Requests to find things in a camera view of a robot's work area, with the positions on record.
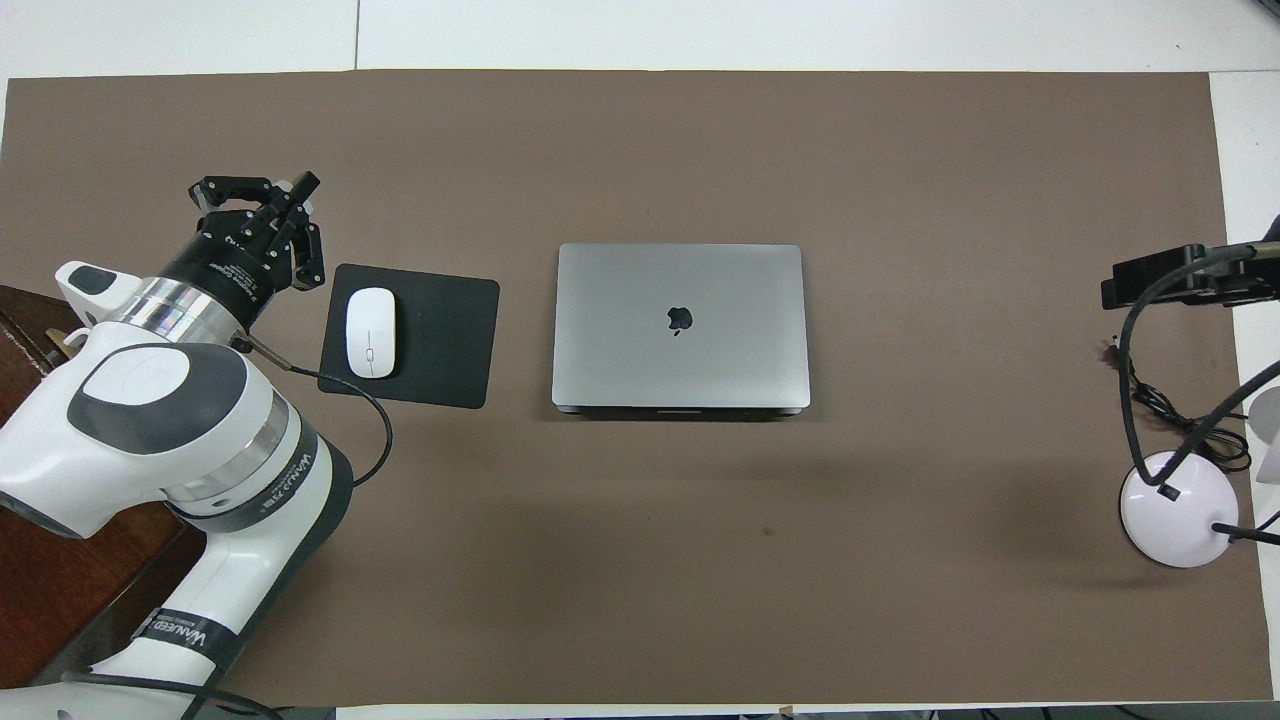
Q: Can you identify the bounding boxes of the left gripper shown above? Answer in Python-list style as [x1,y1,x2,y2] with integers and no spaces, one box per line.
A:
[158,171,328,333]

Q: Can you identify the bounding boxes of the grey laptop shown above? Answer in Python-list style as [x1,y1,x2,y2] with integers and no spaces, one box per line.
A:
[551,242,813,418]

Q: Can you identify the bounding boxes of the white computer mouse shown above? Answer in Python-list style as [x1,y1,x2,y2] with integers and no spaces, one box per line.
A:
[344,287,399,380]

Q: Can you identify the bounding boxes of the black mouse pad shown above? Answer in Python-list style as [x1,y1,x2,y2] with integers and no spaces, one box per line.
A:
[317,263,501,410]

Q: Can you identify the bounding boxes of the brown wooden furniture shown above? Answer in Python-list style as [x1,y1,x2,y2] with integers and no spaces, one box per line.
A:
[0,285,209,691]

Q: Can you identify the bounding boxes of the black stand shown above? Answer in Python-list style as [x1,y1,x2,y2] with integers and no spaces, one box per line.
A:
[1100,243,1280,311]

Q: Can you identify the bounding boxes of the gooseneck lamp with white base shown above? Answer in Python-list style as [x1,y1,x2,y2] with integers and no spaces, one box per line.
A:
[1117,243,1280,570]

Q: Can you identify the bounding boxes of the thin black cable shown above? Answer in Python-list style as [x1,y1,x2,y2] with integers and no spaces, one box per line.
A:
[1105,338,1253,474]

